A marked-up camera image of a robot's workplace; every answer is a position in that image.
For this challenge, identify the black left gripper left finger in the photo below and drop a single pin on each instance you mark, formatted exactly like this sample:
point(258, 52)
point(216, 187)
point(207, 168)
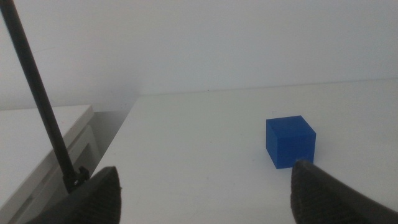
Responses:
point(96, 202)

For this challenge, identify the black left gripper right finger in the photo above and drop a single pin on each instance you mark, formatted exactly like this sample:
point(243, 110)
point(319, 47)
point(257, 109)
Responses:
point(320, 202)

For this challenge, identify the blue cube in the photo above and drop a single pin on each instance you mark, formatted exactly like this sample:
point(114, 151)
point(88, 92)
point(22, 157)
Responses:
point(292, 143)

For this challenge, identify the white side table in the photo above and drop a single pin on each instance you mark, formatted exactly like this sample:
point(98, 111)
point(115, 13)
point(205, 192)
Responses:
point(18, 140)

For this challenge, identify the thin black pole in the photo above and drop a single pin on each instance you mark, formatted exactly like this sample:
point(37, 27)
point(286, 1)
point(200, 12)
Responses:
point(36, 84)

